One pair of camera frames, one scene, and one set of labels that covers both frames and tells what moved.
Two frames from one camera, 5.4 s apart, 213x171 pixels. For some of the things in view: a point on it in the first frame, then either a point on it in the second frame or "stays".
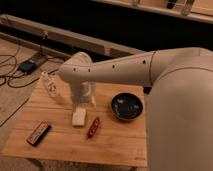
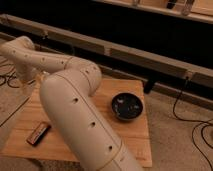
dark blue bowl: x=127 y=106 stays
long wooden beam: x=68 y=37 stays
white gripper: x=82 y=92 to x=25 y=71
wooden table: x=115 y=133 stays
